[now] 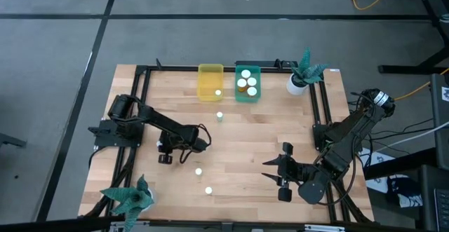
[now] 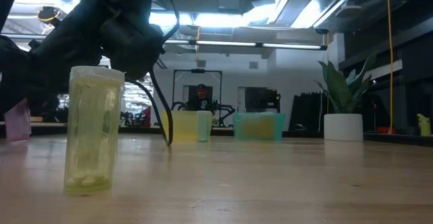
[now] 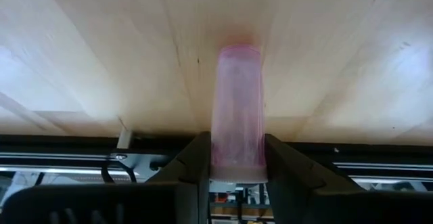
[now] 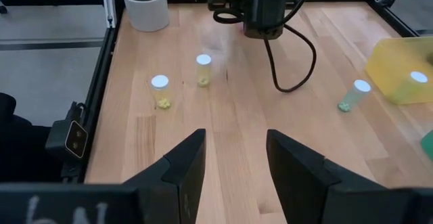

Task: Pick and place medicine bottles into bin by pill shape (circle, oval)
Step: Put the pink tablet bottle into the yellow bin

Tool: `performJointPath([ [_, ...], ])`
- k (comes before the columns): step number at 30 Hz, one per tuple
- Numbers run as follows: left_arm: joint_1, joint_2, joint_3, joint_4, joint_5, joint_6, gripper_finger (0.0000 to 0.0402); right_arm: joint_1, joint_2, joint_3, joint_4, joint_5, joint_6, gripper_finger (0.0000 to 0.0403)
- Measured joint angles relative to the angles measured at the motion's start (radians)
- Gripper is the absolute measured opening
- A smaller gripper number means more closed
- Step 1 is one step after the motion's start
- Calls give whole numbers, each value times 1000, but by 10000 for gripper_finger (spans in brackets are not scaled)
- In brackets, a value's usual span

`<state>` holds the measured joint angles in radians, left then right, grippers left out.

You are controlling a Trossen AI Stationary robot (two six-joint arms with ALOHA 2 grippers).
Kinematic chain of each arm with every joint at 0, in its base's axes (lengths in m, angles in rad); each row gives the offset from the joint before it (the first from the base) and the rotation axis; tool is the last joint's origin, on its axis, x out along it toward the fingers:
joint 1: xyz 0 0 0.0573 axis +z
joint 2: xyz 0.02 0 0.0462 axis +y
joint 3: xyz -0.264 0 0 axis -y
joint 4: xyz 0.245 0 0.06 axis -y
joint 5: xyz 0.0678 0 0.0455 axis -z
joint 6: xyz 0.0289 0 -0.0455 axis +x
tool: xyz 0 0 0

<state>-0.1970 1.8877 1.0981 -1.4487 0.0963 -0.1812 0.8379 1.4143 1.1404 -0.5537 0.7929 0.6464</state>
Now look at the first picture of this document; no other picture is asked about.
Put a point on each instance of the translucent teal plastic bin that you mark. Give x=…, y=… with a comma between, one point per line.
x=239, y=98

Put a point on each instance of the large orange pill bottle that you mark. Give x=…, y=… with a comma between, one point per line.
x=252, y=91

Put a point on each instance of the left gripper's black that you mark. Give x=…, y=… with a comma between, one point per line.
x=175, y=142

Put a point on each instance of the pink pill bottle white lid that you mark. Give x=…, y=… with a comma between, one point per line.
x=198, y=171

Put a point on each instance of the orange pill bottle white lid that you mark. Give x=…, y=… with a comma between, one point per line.
x=246, y=73
x=241, y=82
x=252, y=81

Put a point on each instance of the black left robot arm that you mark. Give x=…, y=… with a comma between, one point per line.
x=158, y=120

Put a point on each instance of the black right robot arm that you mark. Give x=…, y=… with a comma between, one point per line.
x=350, y=134

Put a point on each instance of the black keyboard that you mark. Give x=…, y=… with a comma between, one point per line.
x=442, y=211

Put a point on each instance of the translucent yellow plastic bin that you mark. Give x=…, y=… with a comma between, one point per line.
x=208, y=81

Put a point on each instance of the small teal pill bottle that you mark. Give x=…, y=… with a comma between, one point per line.
x=219, y=115
x=218, y=92

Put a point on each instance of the black computer case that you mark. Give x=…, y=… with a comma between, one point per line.
x=440, y=127

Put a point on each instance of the yellow-green pill bottle white lid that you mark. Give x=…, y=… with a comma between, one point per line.
x=208, y=190

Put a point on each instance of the black aluminium table frame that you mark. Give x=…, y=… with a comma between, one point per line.
x=175, y=68

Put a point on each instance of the black desk frame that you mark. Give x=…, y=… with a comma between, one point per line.
x=403, y=69

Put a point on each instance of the green plant in white pot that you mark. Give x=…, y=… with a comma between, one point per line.
x=305, y=72
x=129, y=198

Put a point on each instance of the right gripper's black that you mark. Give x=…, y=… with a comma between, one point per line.
x=296, y=172

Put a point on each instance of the blue and white bag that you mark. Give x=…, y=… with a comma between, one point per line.
x=403, y=193

